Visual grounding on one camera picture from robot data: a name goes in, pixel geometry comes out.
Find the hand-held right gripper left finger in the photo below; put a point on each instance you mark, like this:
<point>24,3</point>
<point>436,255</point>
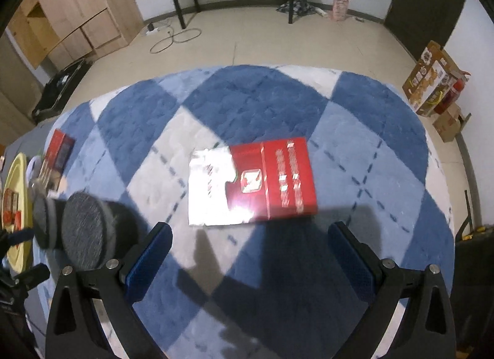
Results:
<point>152,251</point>

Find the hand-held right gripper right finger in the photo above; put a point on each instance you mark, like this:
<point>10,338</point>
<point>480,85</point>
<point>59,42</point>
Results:
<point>349,252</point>

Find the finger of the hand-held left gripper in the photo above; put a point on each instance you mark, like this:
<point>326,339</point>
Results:
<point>31,276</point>
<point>17,236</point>

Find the small dark foam cylinder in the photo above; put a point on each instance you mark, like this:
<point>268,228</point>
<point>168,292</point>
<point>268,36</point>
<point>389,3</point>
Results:
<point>46,220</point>

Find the yellow plastic basin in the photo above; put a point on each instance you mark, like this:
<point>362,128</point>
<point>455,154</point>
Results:
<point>19,173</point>

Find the large dark foam cylinder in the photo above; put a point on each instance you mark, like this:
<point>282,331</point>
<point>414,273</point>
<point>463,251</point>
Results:
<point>87,227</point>

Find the small red pack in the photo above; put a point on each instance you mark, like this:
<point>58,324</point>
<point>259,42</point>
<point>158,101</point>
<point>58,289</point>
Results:
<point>58,148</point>

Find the red and silver carton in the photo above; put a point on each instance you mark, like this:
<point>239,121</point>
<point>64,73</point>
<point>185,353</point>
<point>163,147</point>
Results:
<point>270,181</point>

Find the red box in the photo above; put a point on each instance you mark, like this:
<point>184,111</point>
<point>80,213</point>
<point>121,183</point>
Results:
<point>11,208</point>

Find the grey bed sheet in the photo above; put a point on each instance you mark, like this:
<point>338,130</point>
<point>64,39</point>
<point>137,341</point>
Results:
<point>27,142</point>

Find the dark case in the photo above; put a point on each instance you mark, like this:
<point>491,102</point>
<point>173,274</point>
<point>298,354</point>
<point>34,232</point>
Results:
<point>474,285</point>

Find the black case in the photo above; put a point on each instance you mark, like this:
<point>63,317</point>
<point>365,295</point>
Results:
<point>60,88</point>

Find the plain cardboard box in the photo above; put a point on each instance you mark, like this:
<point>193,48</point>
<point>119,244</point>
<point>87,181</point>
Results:
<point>449,123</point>

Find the blue checkered plush blanket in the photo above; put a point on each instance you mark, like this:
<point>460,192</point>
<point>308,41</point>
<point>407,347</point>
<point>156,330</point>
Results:
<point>239,112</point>

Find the red bottle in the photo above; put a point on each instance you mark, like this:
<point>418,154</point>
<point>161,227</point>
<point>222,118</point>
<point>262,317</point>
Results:
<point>451,94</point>

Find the printed cardboard box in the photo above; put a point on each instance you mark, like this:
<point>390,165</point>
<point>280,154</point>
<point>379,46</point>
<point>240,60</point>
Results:
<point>428,77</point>

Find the white power strip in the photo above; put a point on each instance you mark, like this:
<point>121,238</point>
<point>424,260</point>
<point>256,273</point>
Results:
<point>152,30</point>

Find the light wooden cabinet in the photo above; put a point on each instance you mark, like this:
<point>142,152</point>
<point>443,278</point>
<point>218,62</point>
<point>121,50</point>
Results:
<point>77,7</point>

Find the pink bag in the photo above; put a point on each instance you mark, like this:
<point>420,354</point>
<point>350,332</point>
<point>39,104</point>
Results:
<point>340,7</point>

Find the dark clothes pile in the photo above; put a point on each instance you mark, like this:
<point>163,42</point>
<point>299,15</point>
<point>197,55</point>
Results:
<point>297,6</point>

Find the dark door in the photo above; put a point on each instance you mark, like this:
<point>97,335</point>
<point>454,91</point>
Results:
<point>424,0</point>

